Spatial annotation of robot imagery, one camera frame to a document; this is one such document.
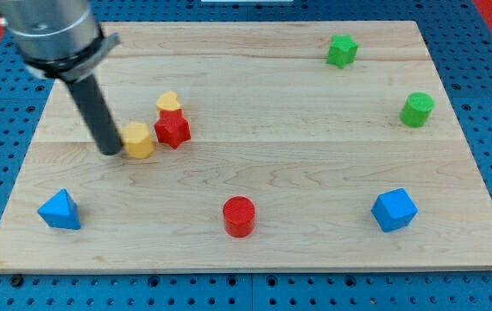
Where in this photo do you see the blue cube block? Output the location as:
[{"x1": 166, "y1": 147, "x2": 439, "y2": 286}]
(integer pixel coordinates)
[{"x1": 371, "y1": 188, "x2": 419, "y2": 232}]

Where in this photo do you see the green cylinder block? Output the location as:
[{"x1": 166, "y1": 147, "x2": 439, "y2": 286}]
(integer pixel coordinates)
[{"x1": 400, "y1": 92, "x2": 435, "y2": 128}]

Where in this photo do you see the red star block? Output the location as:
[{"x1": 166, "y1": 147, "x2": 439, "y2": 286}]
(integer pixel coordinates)
[{"x1": 154, "y1": 109, "x2": 191, "y2": 149}]

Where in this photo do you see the wooden board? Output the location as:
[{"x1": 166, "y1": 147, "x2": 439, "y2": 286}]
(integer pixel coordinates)
[{"x1": 0, "y1": 21, "x2": 492, "y2": 275}]

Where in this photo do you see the blue triangle block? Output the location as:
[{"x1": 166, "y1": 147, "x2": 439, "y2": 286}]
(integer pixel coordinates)
[{"x1": 37, "y1": 188, "x2": 81, "y2": 230}]

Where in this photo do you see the red cylinder block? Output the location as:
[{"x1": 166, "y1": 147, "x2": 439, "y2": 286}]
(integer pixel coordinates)
[{"x1": 223, "y1": 196, "x2": 255, "y2": 238}]

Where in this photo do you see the yellow hexagon block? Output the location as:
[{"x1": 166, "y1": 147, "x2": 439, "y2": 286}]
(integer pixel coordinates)
[{"x1": 121, "y1": 122, "x2": 155, "y2": 159}]

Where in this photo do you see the green star block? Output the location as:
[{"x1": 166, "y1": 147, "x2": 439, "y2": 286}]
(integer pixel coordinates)
[{"x1": 326, "y1": 35, "x2": 358, "y2": 69}]

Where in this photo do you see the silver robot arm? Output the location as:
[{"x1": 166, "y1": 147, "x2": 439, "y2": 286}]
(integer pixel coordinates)
[{"x1": 0, "y1": 0, "x2": 123, "y2": 156}]

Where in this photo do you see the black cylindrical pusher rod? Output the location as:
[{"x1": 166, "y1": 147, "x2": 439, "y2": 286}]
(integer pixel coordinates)
[{"x1": 66, "y1": 74, "x2": 123, "y2": 156}]

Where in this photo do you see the yellow heart block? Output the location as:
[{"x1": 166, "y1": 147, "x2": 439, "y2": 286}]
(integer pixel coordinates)
[{"x1": 156, "y1": 91, "x2": 181, "y2": 111}]

